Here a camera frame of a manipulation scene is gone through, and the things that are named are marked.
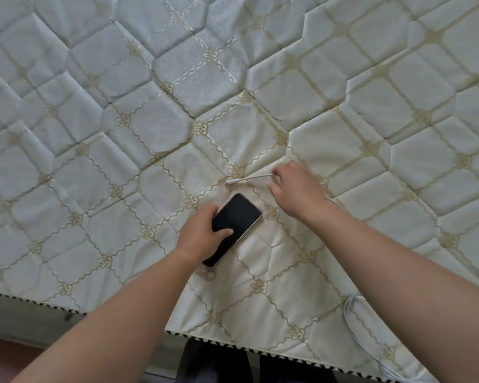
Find person's right hand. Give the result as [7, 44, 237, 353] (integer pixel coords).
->
[267, 160, 333, 226]

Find person's dark trousers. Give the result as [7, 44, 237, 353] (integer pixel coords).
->
[175, 338, 341, 383]

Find white charging cable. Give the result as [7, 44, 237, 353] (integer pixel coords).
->
[224, 174, 415, 383]

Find person's left forearm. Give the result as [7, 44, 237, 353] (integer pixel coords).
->
[9, 249, 203, 383]

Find white quilted mattress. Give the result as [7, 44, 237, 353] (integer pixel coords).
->
[0, 0, 479, 383]

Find person's right forearm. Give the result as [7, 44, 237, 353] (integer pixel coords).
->
[303, 202, 479, 383]

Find person's left hand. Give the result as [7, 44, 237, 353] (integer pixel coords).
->
[176, 203, 234, 265]

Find grey bed base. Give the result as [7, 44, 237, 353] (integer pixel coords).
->
[0, 292, 186, 383]

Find black smartphone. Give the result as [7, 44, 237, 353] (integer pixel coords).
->
[201, 193, 262, 269]

